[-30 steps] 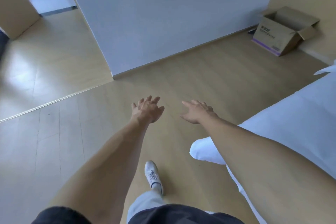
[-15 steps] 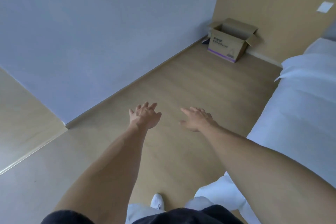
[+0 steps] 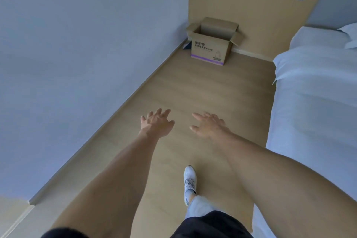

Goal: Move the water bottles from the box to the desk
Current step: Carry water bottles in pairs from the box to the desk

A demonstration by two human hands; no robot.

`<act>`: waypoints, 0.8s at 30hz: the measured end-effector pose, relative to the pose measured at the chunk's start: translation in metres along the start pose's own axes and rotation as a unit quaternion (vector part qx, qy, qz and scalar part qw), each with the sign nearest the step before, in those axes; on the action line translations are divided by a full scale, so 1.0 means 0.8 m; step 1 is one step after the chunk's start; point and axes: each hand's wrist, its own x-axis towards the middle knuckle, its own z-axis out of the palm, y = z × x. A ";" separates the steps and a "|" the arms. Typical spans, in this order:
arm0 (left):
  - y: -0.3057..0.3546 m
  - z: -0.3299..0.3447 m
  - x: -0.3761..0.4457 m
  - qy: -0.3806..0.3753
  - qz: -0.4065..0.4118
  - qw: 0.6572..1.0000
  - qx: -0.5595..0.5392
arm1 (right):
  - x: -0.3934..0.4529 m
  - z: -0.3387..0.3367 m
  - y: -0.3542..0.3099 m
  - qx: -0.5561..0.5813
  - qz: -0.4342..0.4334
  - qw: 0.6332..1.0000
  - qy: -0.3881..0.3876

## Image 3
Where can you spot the black t-shirt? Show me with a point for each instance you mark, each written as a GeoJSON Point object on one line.
{"type": "Point", "coordinates": [212, 226]}

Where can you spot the white pillow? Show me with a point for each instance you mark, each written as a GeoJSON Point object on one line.
{"type": "Point", "coordinates": [350, 35]}

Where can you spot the brown cardboard box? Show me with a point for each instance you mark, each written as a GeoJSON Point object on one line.
{"type": "Point", "coordinates": [209, 48]}

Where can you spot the person's left forearm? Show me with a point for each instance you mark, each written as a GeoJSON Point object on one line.
{"type": "Point", "coordinates": [111, 184]}

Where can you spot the person's left hand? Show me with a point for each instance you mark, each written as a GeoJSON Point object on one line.
{"type": "Point", "coordinates": [157, 124]}

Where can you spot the dark flat object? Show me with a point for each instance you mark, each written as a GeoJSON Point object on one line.
{"type": "Point", "coordinates": [187, 46]}

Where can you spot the light denim shorts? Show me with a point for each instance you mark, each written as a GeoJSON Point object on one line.
{"type": "Point", "coordinates": [200, 207]}

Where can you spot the white bed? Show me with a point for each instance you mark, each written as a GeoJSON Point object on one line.
{"type": "Point", "coordinates": [315, 101]}

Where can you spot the person's white left shoe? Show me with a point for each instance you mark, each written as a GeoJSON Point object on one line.
{"type": "Point", "coordinates": [190, 180]}

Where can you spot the person's left leg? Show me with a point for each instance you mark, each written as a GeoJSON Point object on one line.
{"type": "Point", "coordinates": [191, 197]}

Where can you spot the person's right hand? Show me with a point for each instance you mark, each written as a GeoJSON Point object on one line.
{"type": "Point", "coordinates": [213, 127]}

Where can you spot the person's right forearm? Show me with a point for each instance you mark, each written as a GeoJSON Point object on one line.
{"type": "Point", "coordinates": [284, 184]}

